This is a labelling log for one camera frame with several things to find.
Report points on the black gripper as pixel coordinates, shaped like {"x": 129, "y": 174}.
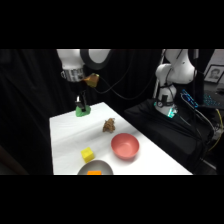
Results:
{"x": 81, "y": 90}

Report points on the green triangle block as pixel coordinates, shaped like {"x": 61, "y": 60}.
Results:
{"x": 83, "y": 111}

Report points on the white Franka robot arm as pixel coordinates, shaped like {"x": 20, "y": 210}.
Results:
{"x": 176, "y": 71}

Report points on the pink bowl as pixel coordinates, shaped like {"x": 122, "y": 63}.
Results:
{"x": 125, "y": 146}

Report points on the grey bowl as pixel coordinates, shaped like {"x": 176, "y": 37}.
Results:
{"x": 96, "y": 165}

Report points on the brown plush toy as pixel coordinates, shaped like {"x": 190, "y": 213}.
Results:
{"x": 109, "y": 125}

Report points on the black curtain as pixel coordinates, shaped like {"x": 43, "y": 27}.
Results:
{"x": 30, "y": 100}

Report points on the yellow cube block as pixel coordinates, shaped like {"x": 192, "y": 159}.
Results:
{"x": 87, "y": 155}

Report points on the orange block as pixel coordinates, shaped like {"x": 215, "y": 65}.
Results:
{"x": 94, "y": 172}

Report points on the black covered robot stand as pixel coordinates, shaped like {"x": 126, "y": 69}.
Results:
{"x": 166, "y": 133}

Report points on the green status light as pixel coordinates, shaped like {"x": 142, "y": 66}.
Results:
{"x": 171, "y": 113}

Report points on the blue lit device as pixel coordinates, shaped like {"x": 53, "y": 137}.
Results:
{"x": 189, "y": 98}

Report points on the blue lit keyboard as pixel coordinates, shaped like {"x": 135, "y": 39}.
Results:
{"x": 213, "y": 101}

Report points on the framed portrait picture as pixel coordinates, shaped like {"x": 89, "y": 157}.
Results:
{"x": 214, "y": 74}

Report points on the amber wrist camera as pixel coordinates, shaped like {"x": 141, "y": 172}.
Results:
{"x": 91, "y": 80}

